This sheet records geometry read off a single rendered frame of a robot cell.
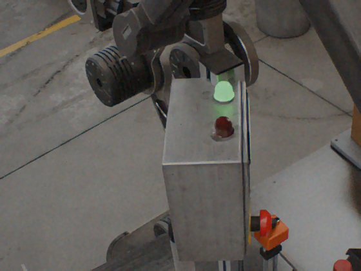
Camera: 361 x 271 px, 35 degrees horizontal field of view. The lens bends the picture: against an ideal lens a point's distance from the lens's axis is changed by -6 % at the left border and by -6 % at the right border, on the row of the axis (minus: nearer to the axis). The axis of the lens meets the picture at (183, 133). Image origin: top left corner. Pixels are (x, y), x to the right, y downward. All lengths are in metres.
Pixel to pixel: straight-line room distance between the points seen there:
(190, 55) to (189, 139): 0.67
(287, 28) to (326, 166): 2.10
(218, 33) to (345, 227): 0.56
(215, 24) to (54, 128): 1.98
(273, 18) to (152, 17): 2.67
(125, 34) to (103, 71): 0.82
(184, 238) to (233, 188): 0.12
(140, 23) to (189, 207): 0.35
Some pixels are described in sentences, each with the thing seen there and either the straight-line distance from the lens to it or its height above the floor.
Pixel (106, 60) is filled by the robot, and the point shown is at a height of 0.96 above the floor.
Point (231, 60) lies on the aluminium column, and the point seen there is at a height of 1.50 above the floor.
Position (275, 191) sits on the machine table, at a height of 0.83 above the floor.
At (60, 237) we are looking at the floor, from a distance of 2.66.
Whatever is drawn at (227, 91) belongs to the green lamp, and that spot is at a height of 1.49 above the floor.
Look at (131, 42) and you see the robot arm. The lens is 1.00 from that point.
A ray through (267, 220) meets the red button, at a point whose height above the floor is 1.34.
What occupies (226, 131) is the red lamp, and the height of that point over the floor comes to 1.49.
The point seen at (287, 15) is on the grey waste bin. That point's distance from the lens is 3.59.
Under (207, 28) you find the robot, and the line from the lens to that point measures 1.35.
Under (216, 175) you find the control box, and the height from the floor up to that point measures 1.46.
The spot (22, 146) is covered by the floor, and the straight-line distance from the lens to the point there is 3.18.
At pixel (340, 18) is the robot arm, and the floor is 1.61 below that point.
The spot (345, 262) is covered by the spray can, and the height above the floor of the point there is 1.08.
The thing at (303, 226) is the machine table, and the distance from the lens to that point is 1.47.
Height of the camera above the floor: 1.95
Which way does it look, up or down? 40 degrees down
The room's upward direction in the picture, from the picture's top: 7 degrees counter-clockwise
